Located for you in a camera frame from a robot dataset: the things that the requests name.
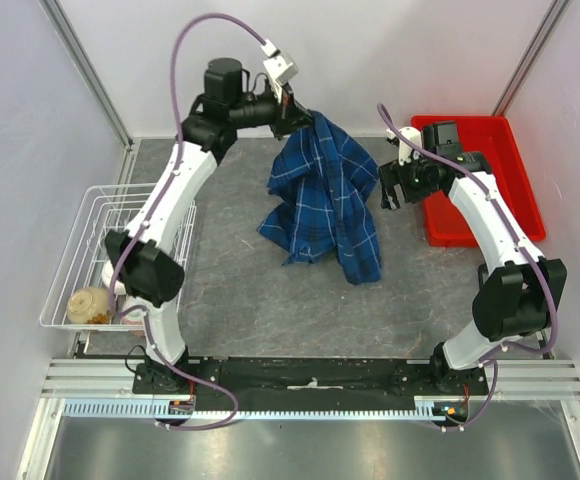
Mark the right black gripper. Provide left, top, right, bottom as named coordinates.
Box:
left=377, top=150, right=440, bottom=211

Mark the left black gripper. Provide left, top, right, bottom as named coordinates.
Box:
left=231, top=81, right=318, bottom=143

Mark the blue plaid shirt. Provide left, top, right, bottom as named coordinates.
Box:
left=258, top=111, right=382, bottom=285

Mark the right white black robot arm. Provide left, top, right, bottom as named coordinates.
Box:
left=379, top=120, right=567, bottom=394

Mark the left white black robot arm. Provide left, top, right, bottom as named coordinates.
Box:
left=102, top=53, right=312, bottom=393

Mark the red plastic bin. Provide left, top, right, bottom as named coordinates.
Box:
left=411, top=115, right=546, bottom=248

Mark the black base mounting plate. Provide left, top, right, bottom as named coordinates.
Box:
left=128, top=356, right=488, bottom=410

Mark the white ceramic bowl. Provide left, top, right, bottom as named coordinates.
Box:
left=101, top=259, right=129, bottom=296

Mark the pink patterned ceramic bowl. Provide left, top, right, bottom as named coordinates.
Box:
left=120, top=296, right=145, bottom=337

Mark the beige ceramic bowl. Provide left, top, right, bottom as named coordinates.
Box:
left=66, top=287, right=111, bottom=325

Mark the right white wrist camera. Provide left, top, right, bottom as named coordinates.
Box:
left=386, top=127, right=422, bottom=166

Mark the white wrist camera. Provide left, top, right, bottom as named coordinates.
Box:
left=386, top=127, right=422, bottom=166
left=261, top=39, right=299, bottom=87

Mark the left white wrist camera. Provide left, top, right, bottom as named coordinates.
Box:
left=261, top=39, right=299, bottom=87

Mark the white wire dish rack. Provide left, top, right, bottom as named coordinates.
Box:
left=39, top=183, right=198, bottom=333

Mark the aluminium slotted rail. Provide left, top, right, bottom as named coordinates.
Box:
left=63, top=398, right=446, bottom=421

